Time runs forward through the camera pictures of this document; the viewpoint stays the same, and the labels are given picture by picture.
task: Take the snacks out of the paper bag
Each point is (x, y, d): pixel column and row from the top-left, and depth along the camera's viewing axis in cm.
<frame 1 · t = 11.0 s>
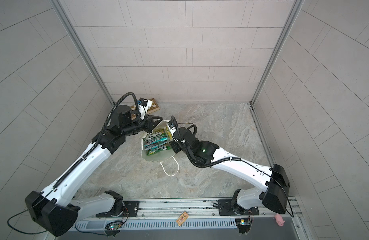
left hand: (164, 117, 68), fingers closed
right hand: (171, 136, 72), fingers closed
green snack packs in bag: (158, 140, 85), point 12 cm above the table

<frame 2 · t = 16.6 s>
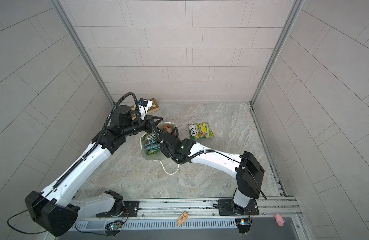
left hand: (164, 118, 68), fingers closed
right hand: (165, 144, 78), fingers open
green yellow Fox's candy bag: (200, 130, 100), point 3 cm above the table
the other named things where they were.

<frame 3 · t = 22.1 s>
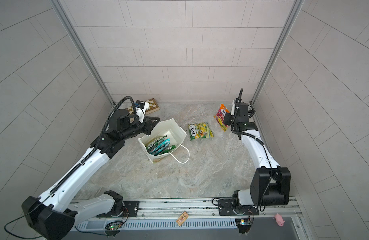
left hand: (162, 118, 68), fingers closed
right hand: (226, 113, 86), fingers closed
orange Fox's candy bag: (220, 116, 91), point 16 cm above the table
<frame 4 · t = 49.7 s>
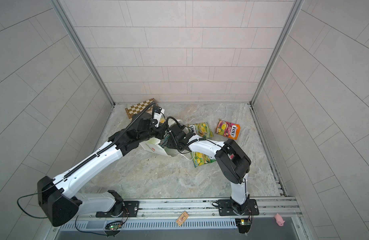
left hand: (172, 124, 73), fingers closed
right hand: (168, 145, 88), fingers open
orange Fox's candy bag: (228, 129, 101), point 2 cm above the table
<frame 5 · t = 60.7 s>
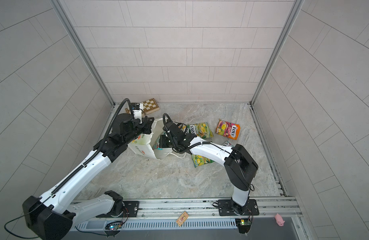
left hand: (156, 116, 72), fingers closed
right hand: (157, 142, 80), fingers closed
white paper bag: (149, 144, 72), point 22 cm above the table
